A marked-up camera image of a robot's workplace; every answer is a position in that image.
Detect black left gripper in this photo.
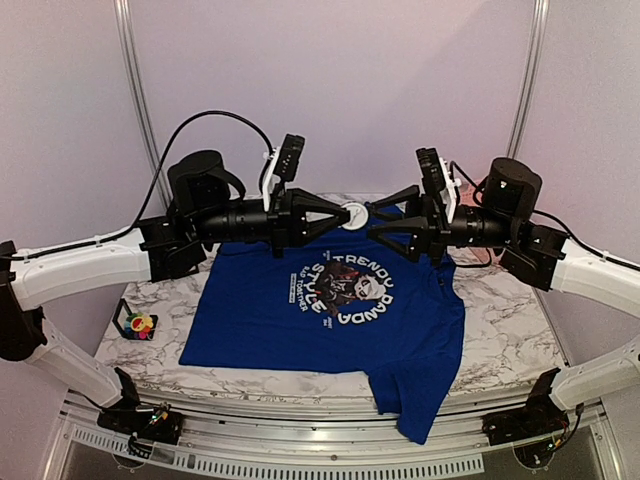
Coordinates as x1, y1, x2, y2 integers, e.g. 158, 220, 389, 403
193, 188, 351, 259

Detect silver round brooch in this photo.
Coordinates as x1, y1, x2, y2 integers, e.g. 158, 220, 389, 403
341, 201, 369, 231

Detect blue printed t-shirt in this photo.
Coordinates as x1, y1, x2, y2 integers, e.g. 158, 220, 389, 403
179, 228, 465, 444

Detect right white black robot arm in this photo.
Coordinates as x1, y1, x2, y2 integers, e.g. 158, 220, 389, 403
367, 149, 639, 316

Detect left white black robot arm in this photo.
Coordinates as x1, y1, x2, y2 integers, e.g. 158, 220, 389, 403
1, 147, 350, 434

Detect black box with flower brooch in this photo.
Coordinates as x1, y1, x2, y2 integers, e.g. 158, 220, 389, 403
111, 298, 158, 341

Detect pink perforated plastic basket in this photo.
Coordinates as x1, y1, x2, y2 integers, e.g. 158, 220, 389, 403
458, 182, 498, 266

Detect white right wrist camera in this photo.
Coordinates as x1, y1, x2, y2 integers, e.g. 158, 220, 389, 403
416, 148, 460, 223

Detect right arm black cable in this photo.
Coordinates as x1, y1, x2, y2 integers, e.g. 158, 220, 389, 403
449, 159, 640, 274

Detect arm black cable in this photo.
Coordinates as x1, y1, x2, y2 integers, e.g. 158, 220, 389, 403
449, 159, 640, 274
19, 110, 276, 251

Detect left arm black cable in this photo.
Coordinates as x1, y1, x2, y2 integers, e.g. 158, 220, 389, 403
19, 110, 276, 251

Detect right aluminium corner post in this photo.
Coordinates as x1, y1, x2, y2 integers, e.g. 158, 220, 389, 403
506, 0, 550, 158

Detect aluminium corner post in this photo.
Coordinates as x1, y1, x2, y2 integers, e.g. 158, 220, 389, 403
506, 0, 550, 158
112, 0, 171, 206

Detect aluminium front rail frame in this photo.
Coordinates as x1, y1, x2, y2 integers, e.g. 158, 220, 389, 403
43, 388, 624, 479

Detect left aluminium corner post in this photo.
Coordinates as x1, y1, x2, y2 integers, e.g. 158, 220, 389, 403
112, 0, 171, 206

